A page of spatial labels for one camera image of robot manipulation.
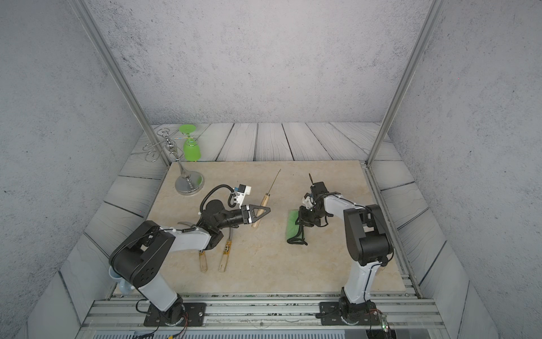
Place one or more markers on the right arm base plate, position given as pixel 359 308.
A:
pixel 343 313

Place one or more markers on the sickle with wooden handle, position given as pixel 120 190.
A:
pixel 266 197

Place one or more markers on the chrome glass rack stand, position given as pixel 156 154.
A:
pixel 189 182

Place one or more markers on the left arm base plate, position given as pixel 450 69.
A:
pixel 190 314

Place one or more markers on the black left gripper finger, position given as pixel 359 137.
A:
pixel 258 209
pixel 256 215

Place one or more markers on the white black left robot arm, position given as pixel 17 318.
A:
pixel 138 259

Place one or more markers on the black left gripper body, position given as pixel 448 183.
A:
pixel 235 217

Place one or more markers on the aluminium frame post right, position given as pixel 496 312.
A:
pixel 435 10

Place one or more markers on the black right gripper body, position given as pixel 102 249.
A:
pixel 310 217

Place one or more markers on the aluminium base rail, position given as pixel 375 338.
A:
pixel 263 316

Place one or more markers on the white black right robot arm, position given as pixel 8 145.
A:
pixel 365 232

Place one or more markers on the green fluffy rag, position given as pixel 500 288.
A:
pixel 292 228

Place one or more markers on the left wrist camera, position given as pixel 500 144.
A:
pixel 240 193

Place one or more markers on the light blue mug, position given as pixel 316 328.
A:
pixel 123 285

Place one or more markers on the aluminium frame post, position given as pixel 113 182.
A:
pixel 435 10
pixel 86 19

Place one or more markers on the aluminium frame post left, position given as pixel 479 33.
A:
pixel 86 19

